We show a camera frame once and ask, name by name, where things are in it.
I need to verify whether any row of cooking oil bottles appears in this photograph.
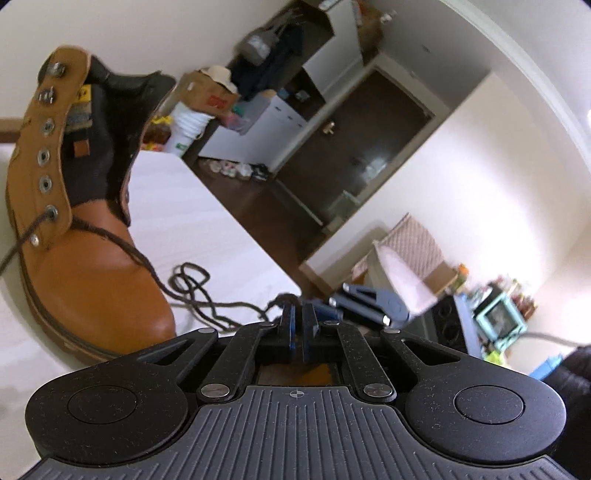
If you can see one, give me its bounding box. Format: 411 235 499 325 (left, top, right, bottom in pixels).
143 115 175 153

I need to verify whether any brown shoelace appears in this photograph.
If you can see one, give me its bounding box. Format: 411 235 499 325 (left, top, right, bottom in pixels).
0 208 296 330

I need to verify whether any row of shoes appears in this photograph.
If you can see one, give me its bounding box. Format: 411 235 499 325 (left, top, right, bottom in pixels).
208 159 273 182

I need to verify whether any red-label cardboard box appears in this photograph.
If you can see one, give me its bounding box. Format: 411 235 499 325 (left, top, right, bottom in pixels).
178 69 241 116

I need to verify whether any white cloth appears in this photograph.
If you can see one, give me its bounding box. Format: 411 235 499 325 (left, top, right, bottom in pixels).
373 240 439 317

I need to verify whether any dark wooden door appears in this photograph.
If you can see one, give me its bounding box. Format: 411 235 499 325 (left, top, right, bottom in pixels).
274 65 437 227

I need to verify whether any tan leather boot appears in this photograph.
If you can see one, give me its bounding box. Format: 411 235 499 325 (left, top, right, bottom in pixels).
6 45 178 363

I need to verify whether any dark hanging jacket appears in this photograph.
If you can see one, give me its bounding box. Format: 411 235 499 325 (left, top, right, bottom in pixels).
231 25 303 100

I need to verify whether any tall white cabinet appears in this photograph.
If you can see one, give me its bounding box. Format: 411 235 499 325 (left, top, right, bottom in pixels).
198 0 370 175

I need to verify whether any cream sun hat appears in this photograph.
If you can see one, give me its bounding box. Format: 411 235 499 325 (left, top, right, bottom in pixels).
203 65 238 88

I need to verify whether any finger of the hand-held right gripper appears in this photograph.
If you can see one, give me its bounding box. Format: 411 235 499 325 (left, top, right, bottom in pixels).
318 300 411 329
342 285 398 308

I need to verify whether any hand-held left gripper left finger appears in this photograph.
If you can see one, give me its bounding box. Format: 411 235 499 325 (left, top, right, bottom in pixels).
124 304 296 403

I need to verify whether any teal toaster oven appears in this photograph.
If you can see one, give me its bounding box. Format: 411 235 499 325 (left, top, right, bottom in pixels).
475 288 528 343

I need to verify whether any grey tote bag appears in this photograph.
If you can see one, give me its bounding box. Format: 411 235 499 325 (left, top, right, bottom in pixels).
235 23 280 65

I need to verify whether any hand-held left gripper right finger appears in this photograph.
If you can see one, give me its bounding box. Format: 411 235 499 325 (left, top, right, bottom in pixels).
302 304 467 403

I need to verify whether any quilted beige cushion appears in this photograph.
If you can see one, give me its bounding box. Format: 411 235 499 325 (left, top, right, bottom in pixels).
385 212 446 278

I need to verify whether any white plastic bucket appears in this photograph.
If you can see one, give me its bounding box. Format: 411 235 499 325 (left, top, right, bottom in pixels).
164 102 211 155

